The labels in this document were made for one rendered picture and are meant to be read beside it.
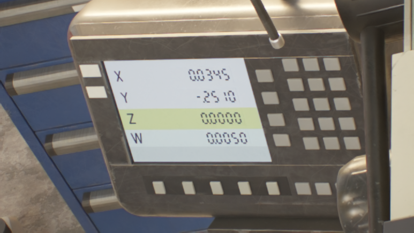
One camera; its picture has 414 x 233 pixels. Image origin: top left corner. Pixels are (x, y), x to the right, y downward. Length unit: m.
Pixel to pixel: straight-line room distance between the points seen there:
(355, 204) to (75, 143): 2.08
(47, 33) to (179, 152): 1.07
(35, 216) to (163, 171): 1.76
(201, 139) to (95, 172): 1.30
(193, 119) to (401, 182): 1.08
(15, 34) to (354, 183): 1.96
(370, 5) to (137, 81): 0.90
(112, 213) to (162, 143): 1.35
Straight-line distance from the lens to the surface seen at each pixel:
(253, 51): 2.22
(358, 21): 1.43
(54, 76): 3.41
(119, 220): 3.68
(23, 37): 3.39
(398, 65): 1.28
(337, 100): 2.21
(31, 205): 4.12
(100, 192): 3.63
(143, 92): 2.31
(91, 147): 3.52
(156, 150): 2.34
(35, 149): 3.58
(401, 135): 1.24
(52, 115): 3.51
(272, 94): 2.23
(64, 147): 3.53
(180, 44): 2.25
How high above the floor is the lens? 2.74
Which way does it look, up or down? 42 degrees down
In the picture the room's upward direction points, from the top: 30 degrees counter-clockwise
